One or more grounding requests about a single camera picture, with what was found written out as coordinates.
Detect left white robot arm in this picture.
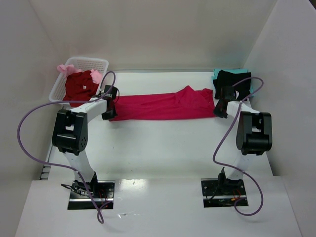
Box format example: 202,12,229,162
52,85,119,193

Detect light pink t shirt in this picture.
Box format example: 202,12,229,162
57,64,102,84

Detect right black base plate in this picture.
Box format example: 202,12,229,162
201,179,248,208

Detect dark red t shirt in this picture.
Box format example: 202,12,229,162
63,71,99,101

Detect metal table edge bracket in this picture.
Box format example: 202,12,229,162
39,164,51,180

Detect black folded t shirt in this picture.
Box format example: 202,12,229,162
213,70,252,101

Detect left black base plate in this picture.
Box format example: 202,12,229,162
61,181,115,210

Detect teal folded t shirt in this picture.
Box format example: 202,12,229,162
211,68,255,98

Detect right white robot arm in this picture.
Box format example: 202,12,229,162
214,86,272,195

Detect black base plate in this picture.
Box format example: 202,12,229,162
61,181,115,210
201,179,248,208

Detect magenta t shirt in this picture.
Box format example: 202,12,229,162
113,86,215,121

